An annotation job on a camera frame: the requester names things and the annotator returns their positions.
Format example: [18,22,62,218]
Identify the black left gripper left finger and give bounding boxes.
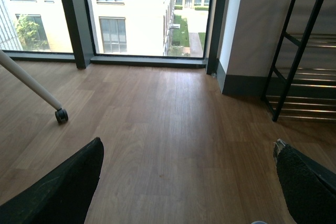
[1,137,104,223]

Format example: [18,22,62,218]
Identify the light blue slipper right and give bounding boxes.
[251,220,267,224]

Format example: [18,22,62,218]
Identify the black metal shoe rack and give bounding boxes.
[261,0,335,122]

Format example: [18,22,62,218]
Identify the dark window frame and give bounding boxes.
[0,0,231,75]

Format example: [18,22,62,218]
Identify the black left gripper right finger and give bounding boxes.
[273,139,335,223]

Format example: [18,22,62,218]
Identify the white table leg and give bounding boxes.
[1,50,62,111]

